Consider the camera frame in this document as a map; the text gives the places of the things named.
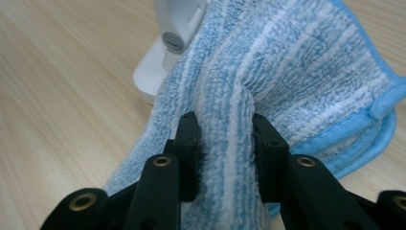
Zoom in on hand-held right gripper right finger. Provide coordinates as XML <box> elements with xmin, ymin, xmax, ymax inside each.
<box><xmin>253</xmin><ymin>113</ymin><xmax>291</xmax><ymax>204</ymax></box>

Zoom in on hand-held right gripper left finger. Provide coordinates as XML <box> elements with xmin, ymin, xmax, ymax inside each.
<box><xmin>172</xmin><ymin>110</ymin><xmax>203</xmax><ymax>203</ymax></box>

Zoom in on blue striped cloth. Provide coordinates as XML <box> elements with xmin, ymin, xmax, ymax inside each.
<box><xmin>102</xmin><ymin>0</ymin><xmax>406</xmax><ymax>230</ymax></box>

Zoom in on white desk lamp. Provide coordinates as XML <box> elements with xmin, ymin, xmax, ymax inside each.
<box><xmin>132</xmin><ymin>0</ymin><xmax>209</xmax><ymax>106</ymax></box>

